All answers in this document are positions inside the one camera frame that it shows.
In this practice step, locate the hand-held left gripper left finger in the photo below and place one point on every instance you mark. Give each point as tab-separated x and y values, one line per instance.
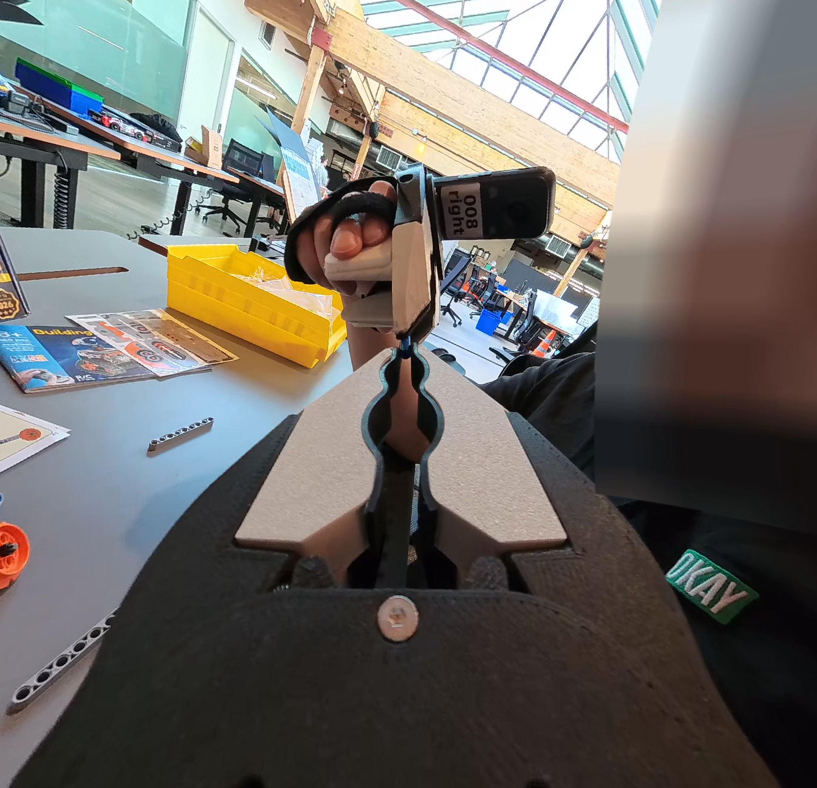
306	475

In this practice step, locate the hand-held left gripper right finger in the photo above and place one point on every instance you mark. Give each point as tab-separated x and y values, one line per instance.
491	475

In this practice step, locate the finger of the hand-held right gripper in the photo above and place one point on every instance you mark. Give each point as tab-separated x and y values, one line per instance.
415	277

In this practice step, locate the blue connector pin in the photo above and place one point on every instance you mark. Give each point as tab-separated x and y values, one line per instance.
404	349

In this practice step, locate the person's right forearm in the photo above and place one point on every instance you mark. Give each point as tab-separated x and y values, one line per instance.
405	418

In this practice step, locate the wooden top desk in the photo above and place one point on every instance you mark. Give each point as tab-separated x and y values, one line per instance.
57	142

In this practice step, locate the person's right hand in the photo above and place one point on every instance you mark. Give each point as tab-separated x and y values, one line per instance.
348	239

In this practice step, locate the blue recycling bin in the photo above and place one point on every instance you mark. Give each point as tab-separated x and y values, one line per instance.
490	322

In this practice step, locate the clear plastic bags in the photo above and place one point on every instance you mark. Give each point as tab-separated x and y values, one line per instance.
287	287

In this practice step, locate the short grey holed beam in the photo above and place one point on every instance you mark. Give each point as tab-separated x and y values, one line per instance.
180	434

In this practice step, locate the orange traffic cone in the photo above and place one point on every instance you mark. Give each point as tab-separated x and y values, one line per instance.
544	346

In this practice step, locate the yellow plastic bin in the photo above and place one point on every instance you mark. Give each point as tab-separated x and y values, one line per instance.
255	328

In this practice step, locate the black office chair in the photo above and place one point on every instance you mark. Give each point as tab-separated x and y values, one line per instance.
236	175

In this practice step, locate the cardboard box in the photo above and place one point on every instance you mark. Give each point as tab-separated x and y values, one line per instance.
210	146

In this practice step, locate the green sewn patch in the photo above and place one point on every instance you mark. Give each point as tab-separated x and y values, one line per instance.
712	587

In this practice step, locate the blue instruction booklet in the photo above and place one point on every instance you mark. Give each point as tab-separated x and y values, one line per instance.
51	360

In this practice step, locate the open white instruction booklet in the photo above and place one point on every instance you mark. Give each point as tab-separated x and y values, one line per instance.
25	434

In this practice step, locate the grey assembly with orange wheel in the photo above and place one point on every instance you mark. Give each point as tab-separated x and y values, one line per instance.
11	555

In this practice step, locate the long grey holed beam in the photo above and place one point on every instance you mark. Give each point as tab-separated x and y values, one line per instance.
57	663

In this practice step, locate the black red toy car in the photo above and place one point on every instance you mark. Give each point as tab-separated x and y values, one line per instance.
127	124

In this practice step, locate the robot kit box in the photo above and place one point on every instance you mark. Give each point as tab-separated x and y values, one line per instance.
9	290

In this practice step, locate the blue green storage box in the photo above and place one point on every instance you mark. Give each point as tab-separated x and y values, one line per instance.
51	92

